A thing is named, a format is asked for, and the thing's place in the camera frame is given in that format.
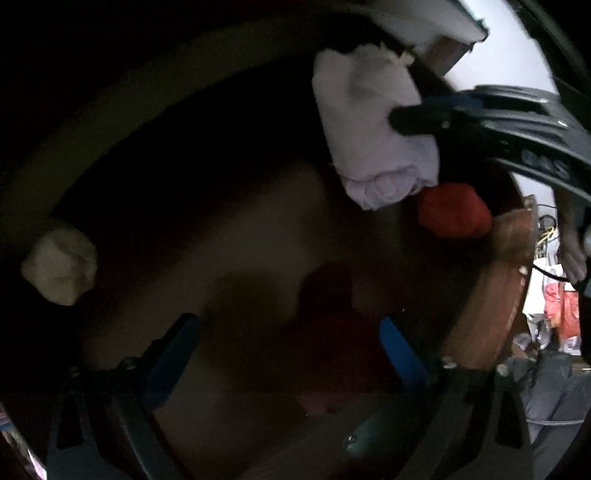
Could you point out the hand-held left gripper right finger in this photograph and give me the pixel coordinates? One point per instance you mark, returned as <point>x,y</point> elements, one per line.
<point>401,355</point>

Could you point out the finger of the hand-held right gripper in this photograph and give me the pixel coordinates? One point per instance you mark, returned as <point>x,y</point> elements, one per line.
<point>455,100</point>
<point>415,121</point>

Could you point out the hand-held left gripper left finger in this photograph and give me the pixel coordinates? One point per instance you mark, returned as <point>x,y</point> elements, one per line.
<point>178,350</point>

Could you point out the pale pink underwear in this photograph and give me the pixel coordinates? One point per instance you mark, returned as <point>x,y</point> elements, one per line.
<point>364,129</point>

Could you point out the small red underwear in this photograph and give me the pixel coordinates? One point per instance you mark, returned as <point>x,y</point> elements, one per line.
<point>452,210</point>

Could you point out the cream underwear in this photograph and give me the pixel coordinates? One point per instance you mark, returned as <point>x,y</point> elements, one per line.
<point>60,265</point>

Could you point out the person's right hand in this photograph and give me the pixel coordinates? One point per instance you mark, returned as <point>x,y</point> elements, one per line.
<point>572,240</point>

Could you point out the person's leg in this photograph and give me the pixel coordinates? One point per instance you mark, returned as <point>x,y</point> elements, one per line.
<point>554,397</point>

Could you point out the red plastic bag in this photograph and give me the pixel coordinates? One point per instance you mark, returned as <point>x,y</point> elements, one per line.
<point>565,314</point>

